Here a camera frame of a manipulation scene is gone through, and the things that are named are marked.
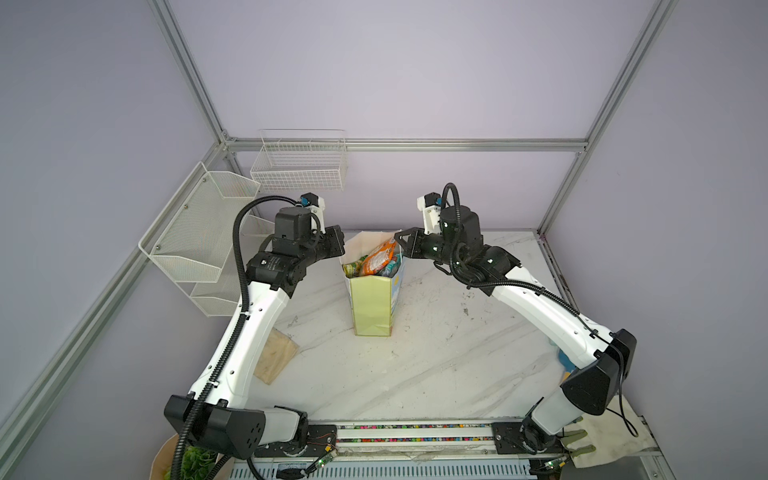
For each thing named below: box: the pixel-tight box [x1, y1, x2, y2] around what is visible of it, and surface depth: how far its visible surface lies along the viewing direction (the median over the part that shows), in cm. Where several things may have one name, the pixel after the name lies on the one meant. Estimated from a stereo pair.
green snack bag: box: [342, 255, 369, 279], surface depth 85 cm
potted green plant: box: [149, 434, 235, 480], surface depth 63 cm
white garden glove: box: [561, 395, 660, 468], surface depth 74 cm
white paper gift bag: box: [340, 230, 406, 337], surface depth 82 cm
